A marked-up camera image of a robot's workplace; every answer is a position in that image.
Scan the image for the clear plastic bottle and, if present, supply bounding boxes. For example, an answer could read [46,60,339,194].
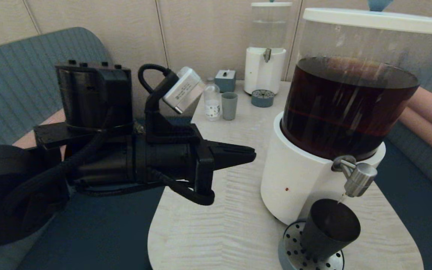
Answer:
[204,83,221,121]

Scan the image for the large white dispenser lid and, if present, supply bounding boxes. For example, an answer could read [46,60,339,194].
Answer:
[303,0,432,35]

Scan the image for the large dark tea dispenser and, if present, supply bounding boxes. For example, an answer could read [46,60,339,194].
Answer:
[260,17,432,226]

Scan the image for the small blue box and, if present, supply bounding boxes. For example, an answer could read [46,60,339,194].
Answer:
[215,69,236,93]

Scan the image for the small white dispenser lid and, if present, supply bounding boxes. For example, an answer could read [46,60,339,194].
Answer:
[251,0,293,8]

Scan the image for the grey-blue cup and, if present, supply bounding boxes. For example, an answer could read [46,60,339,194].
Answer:
[221,92,238,120]

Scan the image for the small blue drip tray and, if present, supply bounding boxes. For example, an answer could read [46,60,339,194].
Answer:
[251,89,275,108]

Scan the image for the black camera cable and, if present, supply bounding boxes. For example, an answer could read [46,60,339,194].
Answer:
[138,64,172,95]

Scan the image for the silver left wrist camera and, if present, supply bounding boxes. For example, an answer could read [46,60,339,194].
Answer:
[162,67,206,114]

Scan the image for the ribbed grey-blue bench backrest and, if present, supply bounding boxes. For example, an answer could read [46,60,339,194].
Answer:
[0,27,112,270]
[387,36,432,205]

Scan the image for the dark teal seat cushion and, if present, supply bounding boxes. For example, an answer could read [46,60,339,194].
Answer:
[17,117,193,270]
[374,139,432,270]

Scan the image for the large silver drip tray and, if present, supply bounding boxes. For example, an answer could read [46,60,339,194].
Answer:
[278,220,345,270]

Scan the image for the large metal dispenser tap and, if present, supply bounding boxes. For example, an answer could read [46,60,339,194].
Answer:
[331,155,378,198]

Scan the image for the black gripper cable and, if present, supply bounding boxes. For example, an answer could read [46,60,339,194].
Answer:
[148,168,216,206]

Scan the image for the black cup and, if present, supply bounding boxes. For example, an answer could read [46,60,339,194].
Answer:
[301,199,362,262]

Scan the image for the small clear water dispenser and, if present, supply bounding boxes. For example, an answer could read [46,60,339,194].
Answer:
[244,6,287,95]

